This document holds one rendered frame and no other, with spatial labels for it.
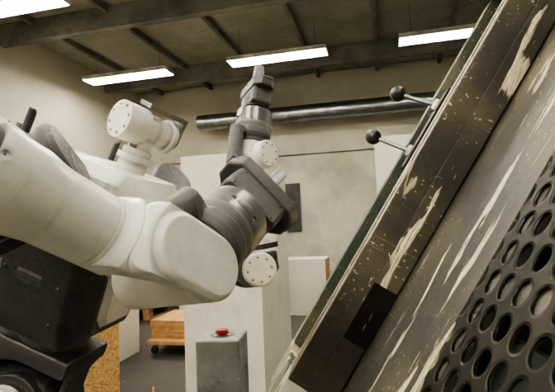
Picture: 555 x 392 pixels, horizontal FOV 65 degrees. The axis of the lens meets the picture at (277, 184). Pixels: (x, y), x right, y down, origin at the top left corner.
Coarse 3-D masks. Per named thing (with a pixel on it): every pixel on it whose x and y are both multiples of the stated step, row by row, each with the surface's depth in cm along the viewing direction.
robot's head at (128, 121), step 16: (112, 112) 75; (128, 112) 72; (144, 112) 74; (112, 128) 73; (128, 128) 71; (144, 128) 73; (160, 128) 77; (176, 128) 80; (128, 144) 77; (144, 144) 76; (160, 144) 78; (144, 160) 75
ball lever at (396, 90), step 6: (396, 90) 103; (402, 90) 103; (390, 96) 106; (396, 96) 104; (402, 96) 104; (408, 96) 103; (420, 102) 101; (426, 102) 100; (432, 102) 99; (438, 102) 98; (432, 108) 98
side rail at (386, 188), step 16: (480, 32) 120; (464, 48) 120; (464, 64) 120; (448, 80) 120; (432, 112) 120; (416, 128) 121; (400, 160) 120; (400, 176) 120; (384, 192) 120; (368, 224) 120; (352, 240) 120; (352, 256) 119; (336, 272) 120; (320, 304) 119; (304, 320) 124; (304, 336) 119
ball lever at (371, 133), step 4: (368, 132) 104; (372, 132) 103; (376, 132) 103; (368, 136) 104; (372, 136) 103; (376, 136) 103; (380, 136) 104; (368, 140) 104; (372, 140) 104; (376, 140) 104; (380, 140) 103; (384, 140) 103; (388, 140) 102; (388, 144) 102; (392, 144) 101; (396, 144) 101; (396, 148) 101; (400, 148) 100; (404, 148) 99; (408, 148) 98; (412, 148) 98; (408, 152) 98
